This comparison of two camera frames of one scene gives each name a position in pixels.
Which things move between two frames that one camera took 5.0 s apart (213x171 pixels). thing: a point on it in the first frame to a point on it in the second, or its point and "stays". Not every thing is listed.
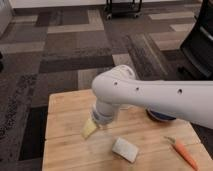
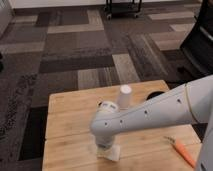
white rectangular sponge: x=125 y=150 to x=112 y=153
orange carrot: x=183 y=152 stays
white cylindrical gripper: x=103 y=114 to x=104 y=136
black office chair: x=197 y=45 stays
